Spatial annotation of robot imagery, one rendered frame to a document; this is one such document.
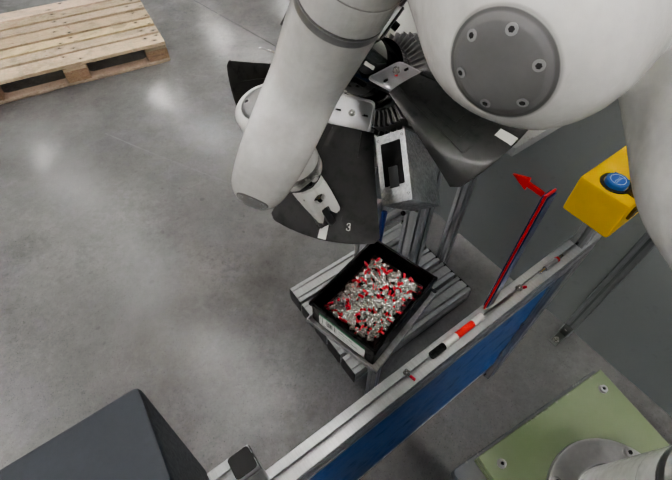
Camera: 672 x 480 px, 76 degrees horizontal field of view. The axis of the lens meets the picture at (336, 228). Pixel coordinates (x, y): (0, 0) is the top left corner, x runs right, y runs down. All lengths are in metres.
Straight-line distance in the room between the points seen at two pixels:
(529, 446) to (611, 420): 0.14
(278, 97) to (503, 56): 0.33
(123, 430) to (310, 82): 0.37
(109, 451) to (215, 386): 1.36
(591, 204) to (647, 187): 0.62
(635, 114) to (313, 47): 0.26
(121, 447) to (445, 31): 0.40
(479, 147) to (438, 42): 0.48
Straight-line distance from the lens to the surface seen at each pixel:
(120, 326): 2.03
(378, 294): 0.91
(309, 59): 0.45
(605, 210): 0.95
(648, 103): 0.35
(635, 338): 1.84
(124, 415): 0.46
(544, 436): 0.77
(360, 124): 0.89
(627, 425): 0.84
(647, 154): 0.34
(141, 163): 2.66
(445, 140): 0.73
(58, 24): 3.99
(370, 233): 0.87
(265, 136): 0.51
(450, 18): 0.24
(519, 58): 0.22
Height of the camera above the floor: 1.64
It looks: 51 degrees down
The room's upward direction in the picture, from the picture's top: straight up
